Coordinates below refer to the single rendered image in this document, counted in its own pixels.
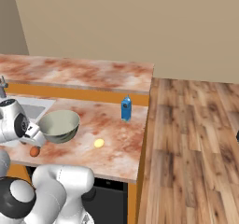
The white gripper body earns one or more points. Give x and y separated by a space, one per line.
37 139

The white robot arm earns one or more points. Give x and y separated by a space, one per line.
59 187

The grey-green metal bowl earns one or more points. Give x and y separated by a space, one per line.
59 125

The white sink basin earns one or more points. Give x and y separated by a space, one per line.
37 108

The blue milk carton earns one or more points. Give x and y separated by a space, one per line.
126 109

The brown egg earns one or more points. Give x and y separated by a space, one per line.
35 152

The pale yellow egg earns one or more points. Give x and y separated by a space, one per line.
99 143

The grey metal tap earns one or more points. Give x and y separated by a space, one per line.
3 86

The orange counter cabinet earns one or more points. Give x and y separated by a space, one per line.
93 94

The black dishwasher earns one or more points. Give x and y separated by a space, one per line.
109 202

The dark object at edge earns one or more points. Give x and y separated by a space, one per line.
237 137

